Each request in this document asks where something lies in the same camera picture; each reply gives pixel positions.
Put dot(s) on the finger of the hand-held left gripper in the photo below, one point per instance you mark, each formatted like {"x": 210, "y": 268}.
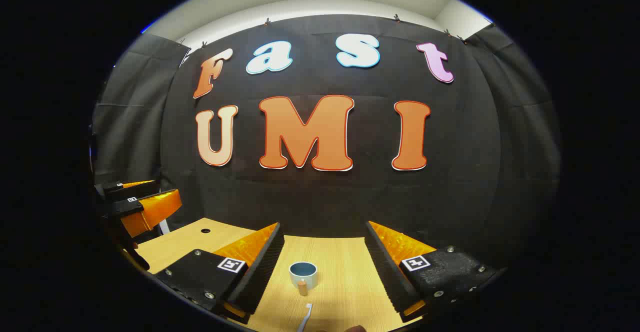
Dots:
{"x": 150, "y": 209}
{"x": 135, "y": 190}

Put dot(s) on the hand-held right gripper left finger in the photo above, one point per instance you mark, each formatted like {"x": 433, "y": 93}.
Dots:
{"x": 260, "y": 272}

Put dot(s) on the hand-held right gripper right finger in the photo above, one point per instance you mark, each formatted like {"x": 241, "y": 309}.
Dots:
{"x": 387, "y": 272}

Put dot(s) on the white toothbrush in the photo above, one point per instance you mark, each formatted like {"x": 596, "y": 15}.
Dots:
{"x": 306, "y": 317}

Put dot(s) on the wooden desktop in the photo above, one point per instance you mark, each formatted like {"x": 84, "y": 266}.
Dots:
{"x": 340, "y": 282}

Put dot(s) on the white rod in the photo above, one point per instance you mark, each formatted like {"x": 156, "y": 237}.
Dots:
{"x": 164, "y": 227}

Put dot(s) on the black backdrop cloth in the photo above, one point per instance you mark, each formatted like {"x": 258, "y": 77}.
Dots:
{"x": 350, "y": 197}

